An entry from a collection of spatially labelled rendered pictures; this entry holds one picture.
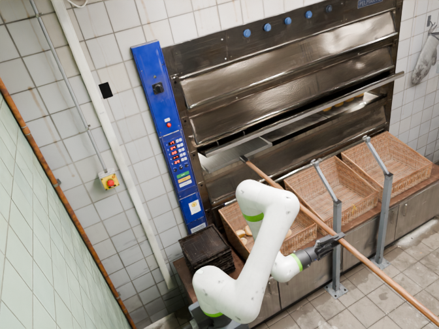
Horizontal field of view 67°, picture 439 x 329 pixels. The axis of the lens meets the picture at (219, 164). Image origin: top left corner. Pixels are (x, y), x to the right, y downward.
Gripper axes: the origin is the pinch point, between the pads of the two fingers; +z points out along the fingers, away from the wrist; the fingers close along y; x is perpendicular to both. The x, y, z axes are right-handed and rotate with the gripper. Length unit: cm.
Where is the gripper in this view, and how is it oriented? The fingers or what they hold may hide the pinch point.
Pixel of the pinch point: (338, 239)
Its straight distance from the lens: 184.8
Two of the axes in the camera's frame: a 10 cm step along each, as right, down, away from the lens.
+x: 4.4, 4.2, -7.9
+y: 1.7, 8.3, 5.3
